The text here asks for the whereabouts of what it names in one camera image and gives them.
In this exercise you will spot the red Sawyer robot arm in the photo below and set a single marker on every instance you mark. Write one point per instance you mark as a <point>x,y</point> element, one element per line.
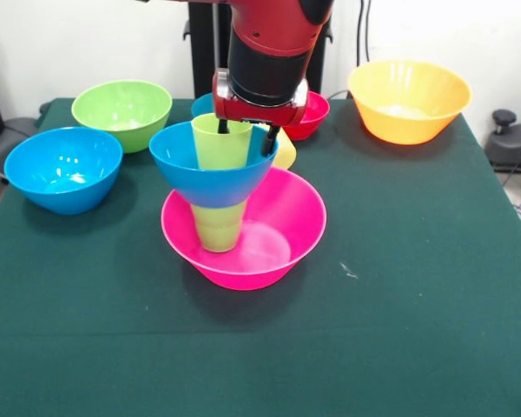
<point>269,43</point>

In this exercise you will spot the orange plastic bowl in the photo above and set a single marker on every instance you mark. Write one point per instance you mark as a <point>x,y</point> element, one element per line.
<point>417,126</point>

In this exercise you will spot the light green plastic cup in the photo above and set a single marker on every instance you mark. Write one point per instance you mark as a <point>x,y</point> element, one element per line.
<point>221,150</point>

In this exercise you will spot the red plastic bowl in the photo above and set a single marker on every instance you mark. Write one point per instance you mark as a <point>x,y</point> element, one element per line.
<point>314,117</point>

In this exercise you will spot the black knob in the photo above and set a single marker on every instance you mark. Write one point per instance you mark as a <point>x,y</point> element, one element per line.
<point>503,118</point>

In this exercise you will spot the stepped green plastic cup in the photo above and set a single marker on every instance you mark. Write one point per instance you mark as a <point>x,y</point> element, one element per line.
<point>219,230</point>

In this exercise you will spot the pink plastic bowl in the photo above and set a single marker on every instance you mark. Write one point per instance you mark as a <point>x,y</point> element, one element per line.
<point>299,208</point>

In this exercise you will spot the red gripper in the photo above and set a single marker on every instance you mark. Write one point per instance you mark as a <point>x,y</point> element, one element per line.
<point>260,114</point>

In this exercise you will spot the green plastic bowl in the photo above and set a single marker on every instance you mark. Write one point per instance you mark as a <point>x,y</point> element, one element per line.
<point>113,100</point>

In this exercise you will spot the yellow plastic cup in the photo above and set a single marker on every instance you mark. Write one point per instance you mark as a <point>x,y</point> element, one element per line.
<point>285,152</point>

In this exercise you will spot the dark green table cloth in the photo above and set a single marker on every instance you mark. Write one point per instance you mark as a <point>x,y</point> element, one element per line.
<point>286,347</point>

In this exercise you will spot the small blue plastic bowl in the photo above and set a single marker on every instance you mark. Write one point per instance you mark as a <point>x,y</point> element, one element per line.
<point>202,106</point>

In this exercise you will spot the grey stand base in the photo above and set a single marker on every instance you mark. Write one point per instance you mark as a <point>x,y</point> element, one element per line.
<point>516,147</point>

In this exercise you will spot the large blue plastic bowl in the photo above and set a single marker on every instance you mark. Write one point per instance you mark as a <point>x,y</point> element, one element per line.
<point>48,182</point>
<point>208,187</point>

